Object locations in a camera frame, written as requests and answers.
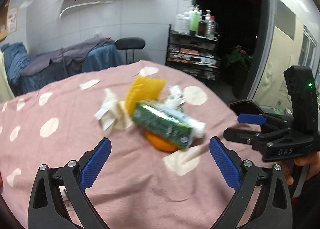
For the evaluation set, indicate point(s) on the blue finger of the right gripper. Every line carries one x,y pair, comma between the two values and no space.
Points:
251,119
240,136

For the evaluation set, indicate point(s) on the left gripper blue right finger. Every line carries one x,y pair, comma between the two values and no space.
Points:
227,161

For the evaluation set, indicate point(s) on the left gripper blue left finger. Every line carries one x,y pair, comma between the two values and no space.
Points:
92,162

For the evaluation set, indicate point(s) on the white paper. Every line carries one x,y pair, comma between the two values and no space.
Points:
112,114

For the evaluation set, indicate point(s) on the green toothpaste box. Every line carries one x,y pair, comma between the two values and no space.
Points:
170,124

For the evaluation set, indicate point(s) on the orange peel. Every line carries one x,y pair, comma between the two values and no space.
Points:
160,143

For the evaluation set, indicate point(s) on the yellow foam fruit net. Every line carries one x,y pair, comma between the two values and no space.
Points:
143,88

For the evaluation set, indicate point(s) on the clear plastic wrapper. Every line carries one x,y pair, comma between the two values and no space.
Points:
176,99

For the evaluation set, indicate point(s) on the pink polka dot blanket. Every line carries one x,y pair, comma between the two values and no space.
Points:
139,186

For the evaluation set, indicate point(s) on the potted plant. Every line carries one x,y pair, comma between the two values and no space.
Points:
240,57

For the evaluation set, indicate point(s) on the black mesh trolley cart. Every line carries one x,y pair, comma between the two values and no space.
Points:
193,55

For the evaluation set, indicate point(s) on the sliding glass door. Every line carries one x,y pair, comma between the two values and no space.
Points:
292,38

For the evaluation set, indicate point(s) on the clear bottle red cap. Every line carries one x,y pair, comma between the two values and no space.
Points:
210,25

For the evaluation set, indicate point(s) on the dark brown pump bottle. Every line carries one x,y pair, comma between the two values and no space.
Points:
202,27

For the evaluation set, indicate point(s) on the green pump bottle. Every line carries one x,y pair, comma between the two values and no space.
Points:
194,20

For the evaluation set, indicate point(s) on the white lotion bottle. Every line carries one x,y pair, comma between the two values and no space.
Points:
182,23

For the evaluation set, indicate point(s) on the cream towel on chair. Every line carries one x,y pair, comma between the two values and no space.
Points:
6,93

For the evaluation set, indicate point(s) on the blue massage bed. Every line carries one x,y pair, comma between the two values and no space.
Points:
98,59

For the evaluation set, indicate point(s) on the grey blanket on bed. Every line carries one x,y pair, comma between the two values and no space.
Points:
71,55

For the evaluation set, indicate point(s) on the blue crumpled sheets pile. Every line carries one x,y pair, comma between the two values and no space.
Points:
16,59

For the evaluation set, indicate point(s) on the white arc lamp pole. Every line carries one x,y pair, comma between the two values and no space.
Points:
87,4

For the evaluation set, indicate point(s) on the wooden cubby shelf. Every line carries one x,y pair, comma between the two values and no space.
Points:
3,22

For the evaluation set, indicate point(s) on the wall poster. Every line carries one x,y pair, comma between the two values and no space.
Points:
12,20

